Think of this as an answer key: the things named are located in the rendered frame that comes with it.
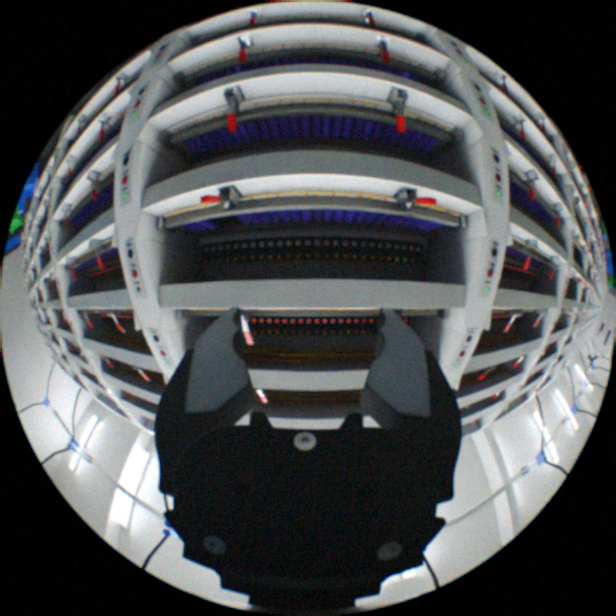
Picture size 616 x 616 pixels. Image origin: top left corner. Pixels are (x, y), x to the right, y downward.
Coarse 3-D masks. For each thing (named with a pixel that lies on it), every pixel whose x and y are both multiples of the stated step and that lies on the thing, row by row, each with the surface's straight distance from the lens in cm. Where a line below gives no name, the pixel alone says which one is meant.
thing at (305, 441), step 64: (192, 448) 7; (256, 448) 6; (320, 448) 6; (384, 448) 6; (192, 512) 6; (256, 512) 6; (320, 512) 5; (384, 512) 6; (256, 576) 6; (320, 576) 6; (384, 576) 7
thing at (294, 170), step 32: (256, 160) 31; (288, 160) 30; (320, 160) 29; (352, 160) 30; (384, 160) 32; (160, 192) 38; (192, 192) 33; (256, 192) 33; (384, 192) 33; (448, 192) 35; (160, 224) 42; (480, 224) 41
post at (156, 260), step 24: (192, 24) 81; (168, 48) 69; (144, 72) 67; (168, 96) 56; (144, 120) 49; (120, 144) 53; (144, 144) 46; (120, 168) 49; (144, 168) 44; (168, 168) 50; (192, 168) 58; (144, 192) 43; (120, 216) 47; (120, 240) 47; (144, 240) 41; (192, 240) 54; (144, 264) 42; (168, 264) 46; (192, 264) 54; (144, 312) 48; (168, 336) 46; (192, 336) 54
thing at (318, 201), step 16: (288, 192) 31; (304, 192) 31; (320, 192) 31; (336, 192) 31; (208, 208) 36; (240, 208) 34; (256, 208) 33; (272, 208) 33; (288, 208) 33; (304, 208) 33; (320, 208) 33; (336, 208) 33; (352, 208) 33; (368, 208) 33; (384, 208) 34; (416, 208) 37; (176, 224) 41; (448, 224) 42
